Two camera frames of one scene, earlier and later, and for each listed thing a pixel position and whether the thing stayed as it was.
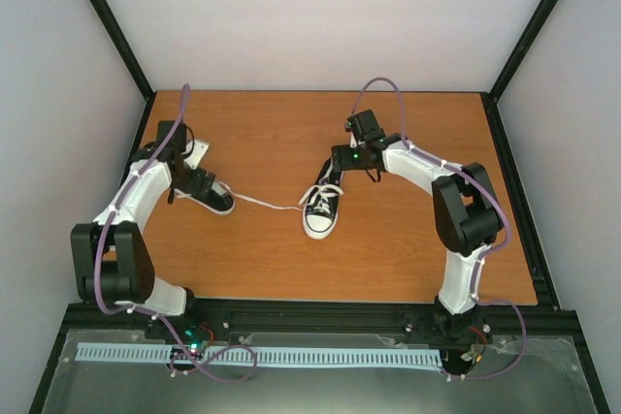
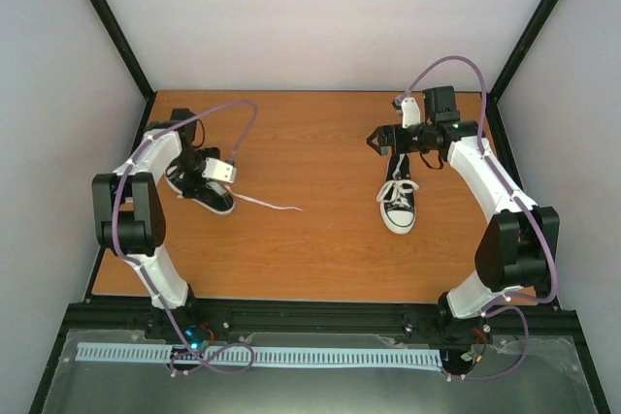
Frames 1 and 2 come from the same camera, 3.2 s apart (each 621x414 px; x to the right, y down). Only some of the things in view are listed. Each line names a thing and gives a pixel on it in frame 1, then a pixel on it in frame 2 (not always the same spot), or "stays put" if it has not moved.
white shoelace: [322, 194] → [395, 190]
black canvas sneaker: [216, 199] stays put
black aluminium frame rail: [413, 319] stays put
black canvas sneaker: [321, 206] → [397, 197]
